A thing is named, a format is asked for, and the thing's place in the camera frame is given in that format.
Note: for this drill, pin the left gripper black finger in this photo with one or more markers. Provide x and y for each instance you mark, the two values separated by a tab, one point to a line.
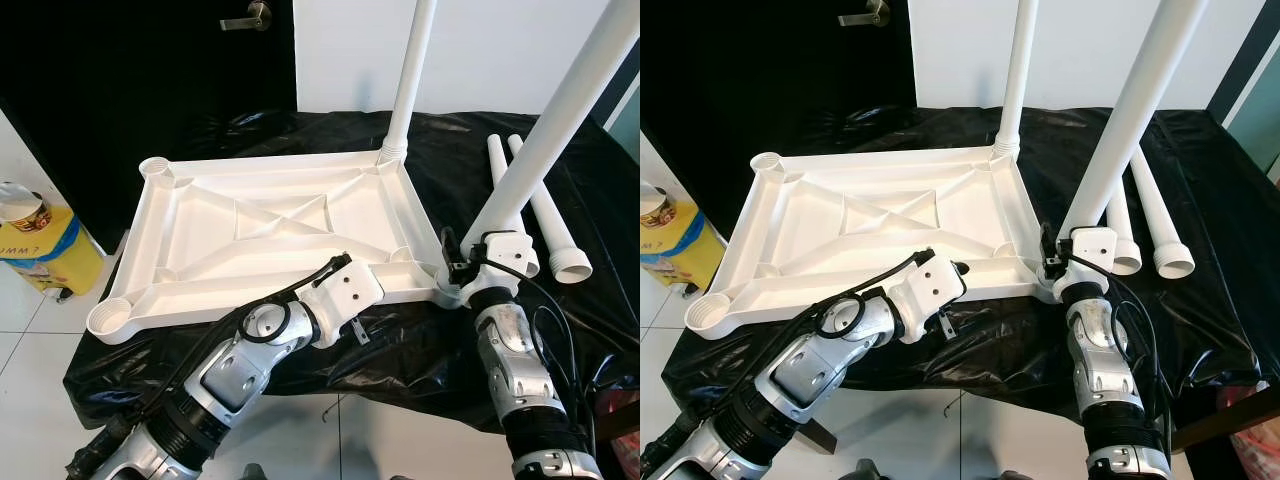
963	268

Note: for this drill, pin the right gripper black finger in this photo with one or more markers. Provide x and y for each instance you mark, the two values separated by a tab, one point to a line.
450	245
1045	240

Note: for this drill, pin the white plastic table leg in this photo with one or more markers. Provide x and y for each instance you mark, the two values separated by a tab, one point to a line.
1160	220
1018	80
560	235
496	165
1122	225
1136	110
412	80
562	110

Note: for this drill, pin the white plastic table top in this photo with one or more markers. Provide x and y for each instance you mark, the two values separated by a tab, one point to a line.
860	200
250	200

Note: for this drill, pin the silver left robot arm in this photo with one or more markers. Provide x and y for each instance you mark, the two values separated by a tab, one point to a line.
230	380
810	375

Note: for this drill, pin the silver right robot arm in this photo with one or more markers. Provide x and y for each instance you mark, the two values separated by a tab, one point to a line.
1100	370
520	370

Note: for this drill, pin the black plastic table cover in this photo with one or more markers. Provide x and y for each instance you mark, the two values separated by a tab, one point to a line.
420	360
1230	250

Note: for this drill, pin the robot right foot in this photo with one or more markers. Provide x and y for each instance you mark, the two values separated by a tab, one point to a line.
400	475
1018	474

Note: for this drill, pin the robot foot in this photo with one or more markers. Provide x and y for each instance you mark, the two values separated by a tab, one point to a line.
872	472
400	475
1018	474
252	473

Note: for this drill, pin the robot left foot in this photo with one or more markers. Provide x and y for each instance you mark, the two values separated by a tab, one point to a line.
252	473
872	472

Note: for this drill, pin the dark wooden table leg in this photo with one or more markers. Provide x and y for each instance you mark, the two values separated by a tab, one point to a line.
822	435
622	418
1230	425

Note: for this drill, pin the yellow container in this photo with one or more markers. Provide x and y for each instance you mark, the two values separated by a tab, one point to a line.
690	250
60	255

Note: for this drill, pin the red plastic bag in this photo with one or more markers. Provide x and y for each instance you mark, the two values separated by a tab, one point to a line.
625	440
1255	430

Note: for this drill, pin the black door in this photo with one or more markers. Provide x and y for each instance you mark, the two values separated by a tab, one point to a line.
720	90
100	90

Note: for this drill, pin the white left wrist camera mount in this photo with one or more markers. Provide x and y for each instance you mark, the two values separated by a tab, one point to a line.
345	295
925	290

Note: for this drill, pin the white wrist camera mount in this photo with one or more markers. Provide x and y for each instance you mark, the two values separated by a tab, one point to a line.
345	295
505	250
925	290
1090	245

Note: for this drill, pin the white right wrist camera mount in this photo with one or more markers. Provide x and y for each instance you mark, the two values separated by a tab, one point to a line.
505	250
1090	245

